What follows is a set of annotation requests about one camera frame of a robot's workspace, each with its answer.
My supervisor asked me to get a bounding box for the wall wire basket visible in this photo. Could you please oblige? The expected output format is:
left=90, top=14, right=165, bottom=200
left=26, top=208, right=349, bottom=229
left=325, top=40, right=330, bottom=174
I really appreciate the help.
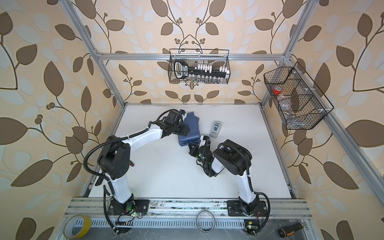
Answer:
left=168, top=48, right=231, bottom=85
left=264, top=62, right=334, bottom=130

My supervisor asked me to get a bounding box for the back wall wire basket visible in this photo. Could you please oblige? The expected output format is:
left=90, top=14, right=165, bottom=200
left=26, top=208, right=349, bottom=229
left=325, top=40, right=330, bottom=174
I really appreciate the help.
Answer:
left=168, top=48, right=231, bottom=85

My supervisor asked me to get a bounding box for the grey ring on rail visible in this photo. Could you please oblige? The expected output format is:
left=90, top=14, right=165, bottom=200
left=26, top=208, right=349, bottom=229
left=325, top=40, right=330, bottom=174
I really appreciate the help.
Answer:
left=196, top=209, right=216, bottom=233

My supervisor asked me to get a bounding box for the yellow tape roll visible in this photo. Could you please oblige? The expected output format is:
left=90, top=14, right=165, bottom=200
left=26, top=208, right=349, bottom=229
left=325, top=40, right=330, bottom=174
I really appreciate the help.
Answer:
left=63, top=215, right=92, bottom=240

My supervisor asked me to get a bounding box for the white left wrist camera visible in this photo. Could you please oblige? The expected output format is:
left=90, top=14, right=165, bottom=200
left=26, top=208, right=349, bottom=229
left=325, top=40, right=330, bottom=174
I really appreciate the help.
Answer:
left=179, top=110, right=187, bottom=118

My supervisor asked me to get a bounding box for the orange black screwdriver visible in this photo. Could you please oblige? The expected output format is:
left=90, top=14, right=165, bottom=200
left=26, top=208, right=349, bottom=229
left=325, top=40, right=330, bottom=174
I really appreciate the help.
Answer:
left=278, top=223, right=305, bottom=238

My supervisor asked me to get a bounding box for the black tool set in basket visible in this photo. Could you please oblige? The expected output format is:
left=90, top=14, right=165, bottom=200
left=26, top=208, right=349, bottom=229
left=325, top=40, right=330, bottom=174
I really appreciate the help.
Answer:
left=173, top=60, right=231, bottom=80

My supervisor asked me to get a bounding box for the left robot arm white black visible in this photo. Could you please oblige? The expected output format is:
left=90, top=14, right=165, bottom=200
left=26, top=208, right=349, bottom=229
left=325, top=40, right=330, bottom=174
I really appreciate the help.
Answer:
left=83, top=109, right=190, bottom=205

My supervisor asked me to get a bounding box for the grey tape dispenser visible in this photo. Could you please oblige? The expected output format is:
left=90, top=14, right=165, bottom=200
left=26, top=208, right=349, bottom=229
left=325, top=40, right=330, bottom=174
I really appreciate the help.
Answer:
left=210, top=121, right=222, bottom=138

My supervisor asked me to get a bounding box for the blue wrapping paper sheet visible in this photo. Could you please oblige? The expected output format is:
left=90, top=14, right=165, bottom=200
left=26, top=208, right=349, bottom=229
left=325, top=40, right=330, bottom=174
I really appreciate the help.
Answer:
left=178, top=112, right=201, bottom=147

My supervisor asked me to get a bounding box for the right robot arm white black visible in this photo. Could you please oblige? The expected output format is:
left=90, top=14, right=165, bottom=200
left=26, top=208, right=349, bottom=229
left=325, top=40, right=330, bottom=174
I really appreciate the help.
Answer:
left=189, top=136, right=265, bottom=216

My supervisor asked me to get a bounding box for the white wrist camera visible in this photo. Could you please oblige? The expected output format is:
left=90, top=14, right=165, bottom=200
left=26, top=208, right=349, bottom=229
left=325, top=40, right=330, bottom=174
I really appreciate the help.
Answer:
left=179, top=110, right=187, bottom=118
left=200, top=136, right=211, bottom=148

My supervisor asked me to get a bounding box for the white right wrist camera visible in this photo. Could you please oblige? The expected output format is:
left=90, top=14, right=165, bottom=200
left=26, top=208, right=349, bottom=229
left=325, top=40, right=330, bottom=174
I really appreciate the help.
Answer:
left=200, top=136, right=211, bottom=148

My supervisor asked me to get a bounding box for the right wall wire basket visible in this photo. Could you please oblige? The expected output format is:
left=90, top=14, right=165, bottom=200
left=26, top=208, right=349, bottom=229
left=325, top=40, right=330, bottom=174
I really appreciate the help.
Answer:
left=264, top=62, right=334, bottom=130

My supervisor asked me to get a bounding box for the red capped plastic bottle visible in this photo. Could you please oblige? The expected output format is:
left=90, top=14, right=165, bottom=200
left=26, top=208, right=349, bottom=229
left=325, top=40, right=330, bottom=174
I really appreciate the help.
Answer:
left=273, top=86, right=284, bottom=99

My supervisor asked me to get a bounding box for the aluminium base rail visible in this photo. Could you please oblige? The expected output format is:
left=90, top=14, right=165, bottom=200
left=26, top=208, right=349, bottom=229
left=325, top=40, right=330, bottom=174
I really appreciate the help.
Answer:
left=65, top=198, right=313, bottom=220

